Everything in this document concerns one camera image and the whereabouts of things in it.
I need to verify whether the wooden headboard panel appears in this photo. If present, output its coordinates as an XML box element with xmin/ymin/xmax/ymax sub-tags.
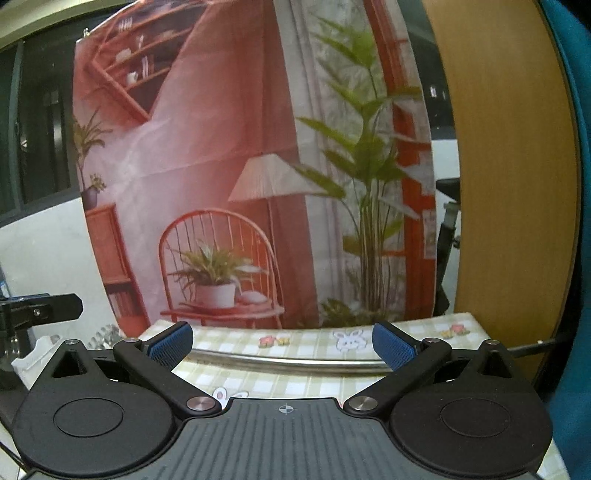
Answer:
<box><xmin>425</xmin><ymin>1</ymin><xmax>580</xmax><ymax>347</ymax></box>

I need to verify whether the black exercise bike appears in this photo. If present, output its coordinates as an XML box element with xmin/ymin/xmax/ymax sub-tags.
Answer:
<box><xmin>434</xmin><ymin>177</ymin><xmax>461</xmax><ymax>316</ymax></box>

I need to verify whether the silver gold metal pole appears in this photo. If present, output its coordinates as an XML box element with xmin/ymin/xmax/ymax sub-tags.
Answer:
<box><xmin>185</xmin><ymin>338</ymin><xmax>557</xmax><ymax>376</ymax></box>

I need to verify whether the teal curtain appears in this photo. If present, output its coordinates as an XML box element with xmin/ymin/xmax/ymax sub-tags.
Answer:
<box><xmin>537</xmin><ymin>0</ymin><xmax>591</xmax><ymax>480</ymax></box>

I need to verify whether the white appliance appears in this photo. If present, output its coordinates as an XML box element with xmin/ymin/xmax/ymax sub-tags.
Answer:
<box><xmin>11</xmin><ymin>335</ymin><xmax>63</xmax><ymax>390</ymax></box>

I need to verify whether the printed room backdrop cloth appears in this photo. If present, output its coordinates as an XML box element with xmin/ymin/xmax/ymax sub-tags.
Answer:
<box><xmin>73</xmin><ymin>1</ymin><xmax>436</xmax><ymax>336</ymax></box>

